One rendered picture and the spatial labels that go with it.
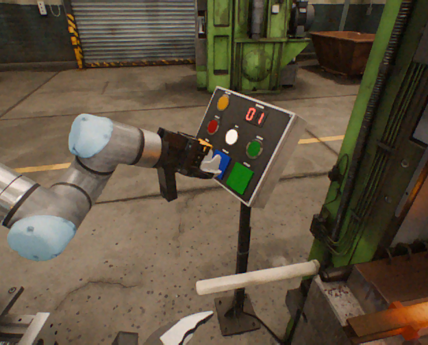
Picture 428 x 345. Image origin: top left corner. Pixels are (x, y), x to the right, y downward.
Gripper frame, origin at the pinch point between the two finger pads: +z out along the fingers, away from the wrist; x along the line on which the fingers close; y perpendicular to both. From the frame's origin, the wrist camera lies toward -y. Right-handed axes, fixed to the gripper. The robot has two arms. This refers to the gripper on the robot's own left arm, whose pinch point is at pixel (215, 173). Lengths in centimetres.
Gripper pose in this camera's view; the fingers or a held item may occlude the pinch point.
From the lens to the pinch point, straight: 68.9
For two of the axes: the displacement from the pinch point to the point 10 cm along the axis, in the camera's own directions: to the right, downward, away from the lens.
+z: 7.0, 1.4, 7.0
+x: -5.9, -4.4, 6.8
